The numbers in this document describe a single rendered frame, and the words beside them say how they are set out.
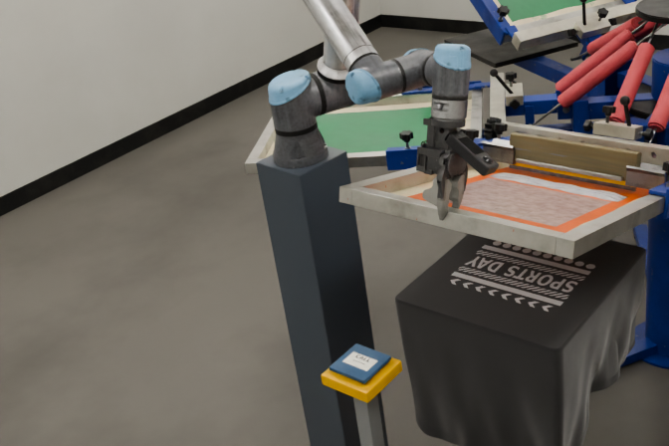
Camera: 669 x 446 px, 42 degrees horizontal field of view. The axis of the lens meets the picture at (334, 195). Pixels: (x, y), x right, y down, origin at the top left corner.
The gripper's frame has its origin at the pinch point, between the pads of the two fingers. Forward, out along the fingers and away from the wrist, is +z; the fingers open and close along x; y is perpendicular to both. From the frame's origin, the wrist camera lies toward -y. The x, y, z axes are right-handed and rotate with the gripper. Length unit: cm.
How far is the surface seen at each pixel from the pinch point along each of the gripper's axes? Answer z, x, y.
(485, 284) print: 24.5, -27.3, 5.3
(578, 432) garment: 57, -32, -21
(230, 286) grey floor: 97, -119, 191
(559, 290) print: 23.1, -32.8, -11.8
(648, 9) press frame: -41, -126, 9
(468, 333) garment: 31.6, -12.6, 0.7
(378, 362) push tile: 33.3, 12.0, 8.3
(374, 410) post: 46.4, 9.8, 10.3
